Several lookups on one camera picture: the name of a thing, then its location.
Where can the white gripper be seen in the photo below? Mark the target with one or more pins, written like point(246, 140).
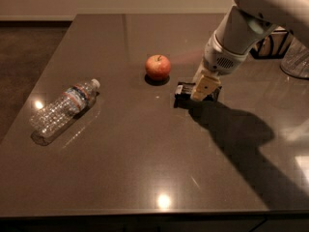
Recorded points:
point(219, 59)

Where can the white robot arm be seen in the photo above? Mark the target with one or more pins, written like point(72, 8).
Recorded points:
point(246, 23)

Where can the red apple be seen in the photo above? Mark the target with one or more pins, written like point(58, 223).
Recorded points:
point(158, 67)

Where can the brown napkins in basket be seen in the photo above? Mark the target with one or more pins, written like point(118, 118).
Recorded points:
point(273, 42)

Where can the clear plastic cup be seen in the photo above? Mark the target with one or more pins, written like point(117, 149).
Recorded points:
point(296, 60)

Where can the clear plastic water bottle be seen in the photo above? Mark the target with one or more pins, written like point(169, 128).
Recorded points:
point(55, 115)

